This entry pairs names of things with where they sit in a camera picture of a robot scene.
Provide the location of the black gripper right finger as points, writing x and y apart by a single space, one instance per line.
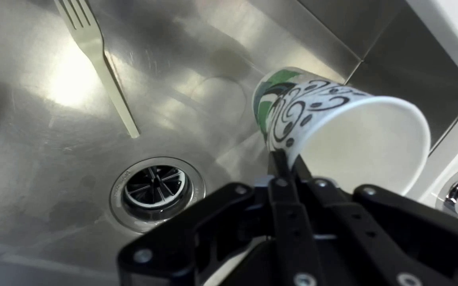
387 239

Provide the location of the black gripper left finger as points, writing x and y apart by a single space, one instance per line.
248 236

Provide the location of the green patterned paper coffee cup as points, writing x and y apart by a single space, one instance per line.
341 133

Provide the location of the sink drain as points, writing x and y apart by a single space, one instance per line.
153 191

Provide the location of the stainless steel sink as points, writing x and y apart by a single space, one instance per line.
188 71

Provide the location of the silver fork in sink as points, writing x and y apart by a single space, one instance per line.
88 36

